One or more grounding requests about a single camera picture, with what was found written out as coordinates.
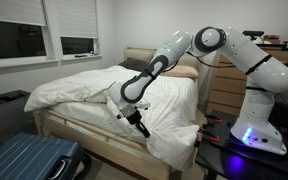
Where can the beige headboard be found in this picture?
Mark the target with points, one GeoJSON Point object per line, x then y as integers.
{"type": "Point", "coordinates": [146, 55]}

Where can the white duvet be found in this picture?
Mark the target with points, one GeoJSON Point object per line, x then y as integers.
{"type": "Point", "coordinates": [170, 119]}

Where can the orange black clamp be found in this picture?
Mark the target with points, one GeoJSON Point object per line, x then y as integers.
{"type": "Point", "coordinates": [213, 119]}
{"type": "Point", "coordinates": [211, 136]}

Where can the pink pillow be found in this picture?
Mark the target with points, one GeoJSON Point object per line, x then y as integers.
{"type": "Point", "coordinates": [182, 71]}

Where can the white window blind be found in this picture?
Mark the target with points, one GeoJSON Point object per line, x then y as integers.
{"type": "Point", "coordinates": [22, 11]}
{"type": "Point", "coordinates": [77, 18]}

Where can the blue hard suitcase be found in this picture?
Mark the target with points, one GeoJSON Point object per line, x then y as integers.
{"type": "Point", "coordinates": [34, 157]}

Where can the dark grey ottoman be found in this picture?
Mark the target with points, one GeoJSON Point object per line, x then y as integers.
{"type": "Point", "coordinates": [13, 118]}

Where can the dark grey pillow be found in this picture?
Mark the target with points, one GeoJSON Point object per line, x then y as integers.
{"type": "Point", "coordinates": [134, 64]}

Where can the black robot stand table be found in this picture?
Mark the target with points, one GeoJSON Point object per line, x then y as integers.
{"type": "Point", "coordinates": [233, 160]}

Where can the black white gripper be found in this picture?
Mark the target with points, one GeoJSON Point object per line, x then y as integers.
{"type": "Point", "coordinates": [132, 113]}

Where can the wooden bed frame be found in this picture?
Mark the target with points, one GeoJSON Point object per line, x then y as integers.
{"type": "Point", "coordinates": [131, 157]}

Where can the wooden dresser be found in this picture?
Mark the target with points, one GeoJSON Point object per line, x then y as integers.
{"type": "Point", "coordinates": [228, 84]}

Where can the white fitted bed sheet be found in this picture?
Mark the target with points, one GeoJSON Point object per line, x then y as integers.
{"type": "Point", "coordinates": [100, 116]}

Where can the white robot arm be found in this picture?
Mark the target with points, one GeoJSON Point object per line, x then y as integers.
{"type": "Point", "coordinates": [266, 76]}

